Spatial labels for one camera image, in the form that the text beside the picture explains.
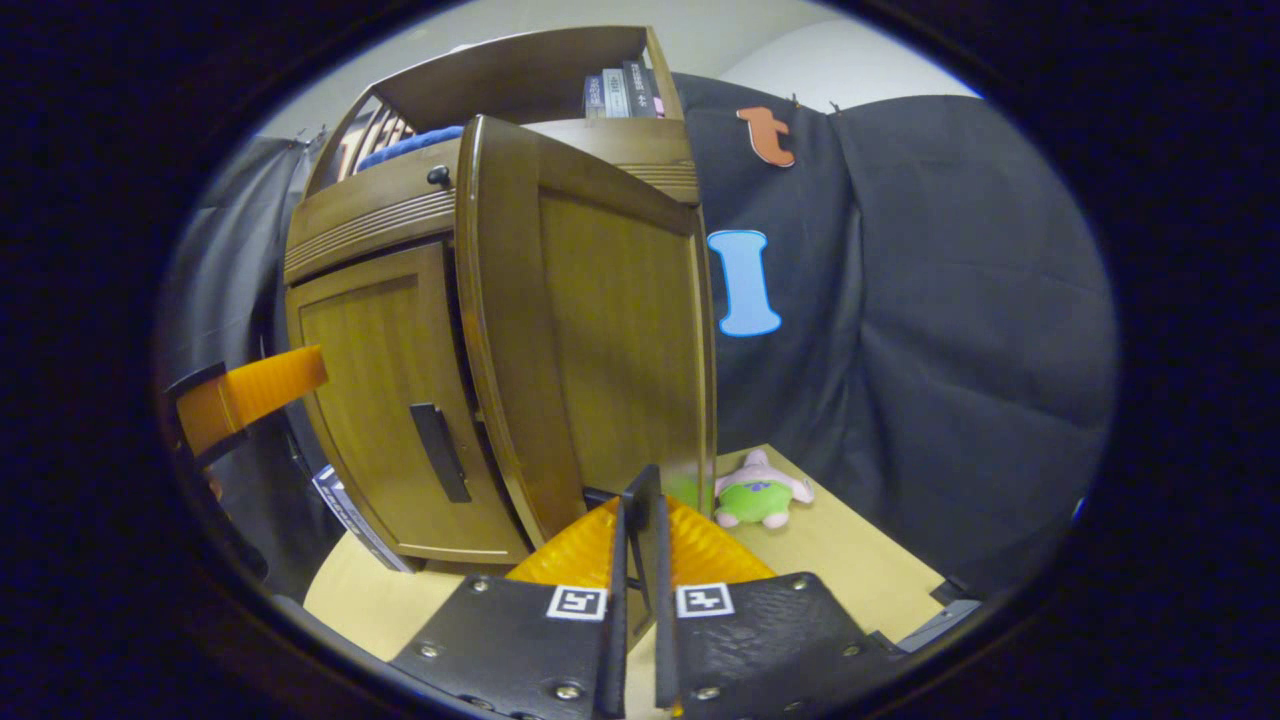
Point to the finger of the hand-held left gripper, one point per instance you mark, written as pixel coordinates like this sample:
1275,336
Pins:
260,390

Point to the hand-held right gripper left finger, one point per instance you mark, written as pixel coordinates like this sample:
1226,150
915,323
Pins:
617,620

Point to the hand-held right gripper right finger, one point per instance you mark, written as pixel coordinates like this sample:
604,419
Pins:
667,640

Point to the wooden cabinet door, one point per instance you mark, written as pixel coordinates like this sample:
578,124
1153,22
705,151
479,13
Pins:
370,400
610,330

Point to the wooden double-door shoe cabinet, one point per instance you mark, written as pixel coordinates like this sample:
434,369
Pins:
520,80

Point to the pink and green plush toy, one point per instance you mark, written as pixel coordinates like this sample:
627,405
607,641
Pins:
760,495

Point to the wooden drawer with black knob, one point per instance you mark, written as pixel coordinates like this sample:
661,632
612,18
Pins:
360,220

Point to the white spine book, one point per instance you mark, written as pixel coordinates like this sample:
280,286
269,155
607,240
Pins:
616,92

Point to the black spine book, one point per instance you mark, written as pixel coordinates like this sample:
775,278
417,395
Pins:
640,88

